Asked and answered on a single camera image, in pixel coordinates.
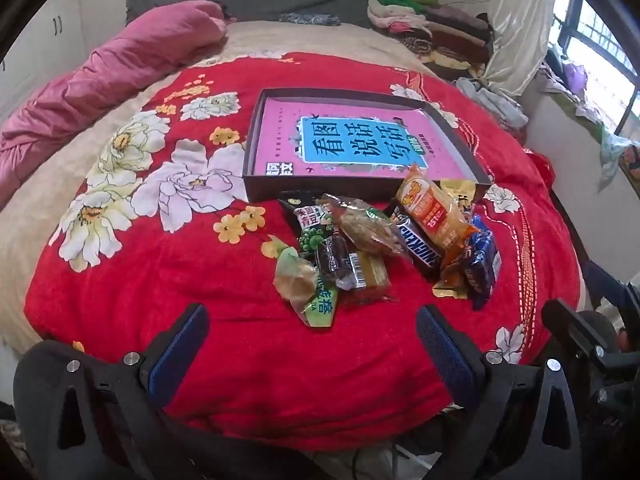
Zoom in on green pea snack packet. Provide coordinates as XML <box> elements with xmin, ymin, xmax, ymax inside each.
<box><xmin>278</xmin><ymin>189</ymin><xmax>335</xmax><ymax>263</ymax></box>

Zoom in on clear haw candy packet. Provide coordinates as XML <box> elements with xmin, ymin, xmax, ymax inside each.
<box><xmin>322</xmin><ymin>194</ymin><xmax>407</xmax><ymax>257</ymax></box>

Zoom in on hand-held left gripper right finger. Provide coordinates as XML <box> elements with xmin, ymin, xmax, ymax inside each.
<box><xmin>416</xmin><ymin>305</ymin><xmax>583</xmax><ymax>480</ymax></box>

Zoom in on pile of folded clothes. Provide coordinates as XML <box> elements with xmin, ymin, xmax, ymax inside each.
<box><xmin>367</xmin><ymin>0</ymin><xmax>496</xmax><ymax>81</ymax></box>

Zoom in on window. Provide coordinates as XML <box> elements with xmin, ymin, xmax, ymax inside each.
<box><xmin>550</xmin><ymin>0</ymin><xmax>640</xmax><ymax>141</ymax></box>

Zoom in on clear yellow cake packet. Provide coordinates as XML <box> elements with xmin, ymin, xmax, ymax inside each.
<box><xmin>345</xmin><ymin>250</ymin><xmax>398</xmax><ymax>306</ymax></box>

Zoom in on pale green cloth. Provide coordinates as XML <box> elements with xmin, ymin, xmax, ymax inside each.
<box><xmin>595</xmin><ymin>127</ymin><xmax>628</xmax><ymax>188</ymax></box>

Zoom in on pink picture book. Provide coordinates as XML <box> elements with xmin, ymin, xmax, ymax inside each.
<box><xmin>252</xmin><ymin>97</ymin><xmax>476</xmax><ymax>181</ymax></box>

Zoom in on dark cardboard box tray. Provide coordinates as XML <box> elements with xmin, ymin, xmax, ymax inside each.
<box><xmin>242</xmin><ymin>88</ymin><xmax>493</xmax><ymax>206</ymax></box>

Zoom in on grey crumpled clothes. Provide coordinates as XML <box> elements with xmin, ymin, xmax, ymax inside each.
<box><xmin>454</xmin><ymin>77</ymin><xmax>530</xmax><ymax>132</ymax></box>

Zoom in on brown chocolate bar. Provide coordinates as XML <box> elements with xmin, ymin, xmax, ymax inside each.
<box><xmin>385</xmin><ymin>204</ymin><xmax>446</xmax><ymax>282</ymax></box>

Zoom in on blue biscuit packet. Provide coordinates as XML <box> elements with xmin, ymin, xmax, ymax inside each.
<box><xmin>462</xmin><ymin>214</ymin><xmax>502</xmax><ymax>311</ymax></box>

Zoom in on long yellow snack packet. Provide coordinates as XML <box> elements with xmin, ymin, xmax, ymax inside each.
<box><xmin>432</xmin><ymin>179</ymin><xmax>477</xmax><ymax>301</ymax></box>

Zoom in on small dark wrapped candy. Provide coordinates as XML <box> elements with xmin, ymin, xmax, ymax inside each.
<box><xmin>314</xmin><ymin>234</ymin><xmax>368</xmax><ymax>291</ymax></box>

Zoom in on red floral blanket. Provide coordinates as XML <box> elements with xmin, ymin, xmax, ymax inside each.
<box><xmin>22</xmin><ymin>50</ymin><xmax>583</xmax><ymax>456</ymax></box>

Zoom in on pink quilt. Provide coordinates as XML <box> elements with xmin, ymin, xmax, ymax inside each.
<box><xmin>0</xmin><ymin>0</ymin><xmax>228</xmax><ymax>206</ymax></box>

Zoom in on cream curtain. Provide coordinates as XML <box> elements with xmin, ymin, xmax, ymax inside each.
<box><xmin>484</xmin><ymin>0</ymin><xmax>560</xmax><ymax>97</ymax></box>

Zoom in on orange bread packet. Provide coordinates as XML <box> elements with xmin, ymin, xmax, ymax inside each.
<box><xmin>396</xmin><ymin>164</ymin><xmax>480</xmax><ymax>267</ymax></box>

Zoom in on dark patterned cloth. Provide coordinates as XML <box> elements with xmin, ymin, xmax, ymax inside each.
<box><xmin>279</xmin><ymin>11</ymin><xmax>342</xmax><ymax>28</ymax></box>

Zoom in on white wardrobe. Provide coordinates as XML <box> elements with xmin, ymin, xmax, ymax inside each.
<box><xmin>0</xmin><ymin>0</ymin><xmax>126</xmax><ymax>126</ymax></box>

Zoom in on pale green cake packet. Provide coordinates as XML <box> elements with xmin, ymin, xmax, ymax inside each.
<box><xmin>273</xmin><ymin>247</ymin><xmax>341</xmax><ymax>330</ymax></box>

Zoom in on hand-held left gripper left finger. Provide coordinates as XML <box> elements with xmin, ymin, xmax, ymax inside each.
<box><xmin>14</xmin><ymin>302</ymin><xmax>211</xmax><ymax>480</ymax></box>

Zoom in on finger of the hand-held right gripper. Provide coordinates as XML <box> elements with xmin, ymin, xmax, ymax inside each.
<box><xmin>542</xmin><ymin>299</ymin><xmax>620</xmax><ymax>361</ymax></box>

